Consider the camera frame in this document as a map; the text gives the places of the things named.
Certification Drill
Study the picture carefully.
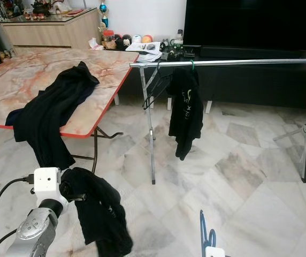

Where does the black long garment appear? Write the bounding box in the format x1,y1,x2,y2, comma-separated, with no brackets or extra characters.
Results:
13,61,100,171

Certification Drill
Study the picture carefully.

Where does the black television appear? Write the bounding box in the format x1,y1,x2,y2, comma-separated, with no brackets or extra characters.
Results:
183,0,306,48

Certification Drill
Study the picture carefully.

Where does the navy blue garment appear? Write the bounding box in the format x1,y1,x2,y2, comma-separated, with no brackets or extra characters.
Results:
5,91,95,127

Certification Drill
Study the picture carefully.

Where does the silver clothes rail stand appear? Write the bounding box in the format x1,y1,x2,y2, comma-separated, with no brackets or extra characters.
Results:
129,58,306,186

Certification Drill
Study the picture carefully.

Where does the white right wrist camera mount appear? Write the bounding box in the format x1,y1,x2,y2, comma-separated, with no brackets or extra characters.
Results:
205,246,226,257

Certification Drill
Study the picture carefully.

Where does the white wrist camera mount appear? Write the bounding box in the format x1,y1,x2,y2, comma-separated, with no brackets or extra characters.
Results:
205,246,226,257
32,167,68,212

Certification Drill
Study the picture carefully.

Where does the blue plastic hanger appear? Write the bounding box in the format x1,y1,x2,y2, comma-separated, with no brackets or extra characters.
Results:
199,210,218,252

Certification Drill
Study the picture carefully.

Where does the black TV cabinet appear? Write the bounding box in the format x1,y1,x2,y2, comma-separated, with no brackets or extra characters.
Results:
118,44,306,110

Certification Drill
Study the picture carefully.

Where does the red-lidded jar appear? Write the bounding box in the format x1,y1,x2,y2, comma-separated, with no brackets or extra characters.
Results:
103,29,116,50

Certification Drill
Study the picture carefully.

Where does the light wooden sideboard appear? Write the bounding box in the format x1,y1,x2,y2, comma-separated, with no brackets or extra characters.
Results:
1,8,103,51

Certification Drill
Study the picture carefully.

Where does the dark navy collared shirt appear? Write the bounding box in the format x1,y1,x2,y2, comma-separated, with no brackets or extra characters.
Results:
62,167,133,257

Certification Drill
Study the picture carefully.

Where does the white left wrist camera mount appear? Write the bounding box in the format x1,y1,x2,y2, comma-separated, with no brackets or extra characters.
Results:
32,167,68,212

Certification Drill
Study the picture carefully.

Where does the black soundbar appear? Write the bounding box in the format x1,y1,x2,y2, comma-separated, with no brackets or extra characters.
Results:
200,46,303,58

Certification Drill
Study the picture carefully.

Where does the marble-top folding table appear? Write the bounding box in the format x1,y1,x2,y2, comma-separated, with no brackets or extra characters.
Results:
0,48,140,177

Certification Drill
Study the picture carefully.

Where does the black polo shirt green logo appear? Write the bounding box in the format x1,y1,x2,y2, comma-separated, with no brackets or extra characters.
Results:
166,67,204,161

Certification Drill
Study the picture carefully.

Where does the white paper stack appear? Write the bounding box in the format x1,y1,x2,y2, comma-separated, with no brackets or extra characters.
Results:
124,43,163,62

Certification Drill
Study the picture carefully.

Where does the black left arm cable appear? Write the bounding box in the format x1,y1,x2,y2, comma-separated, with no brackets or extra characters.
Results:
0,177,36,257

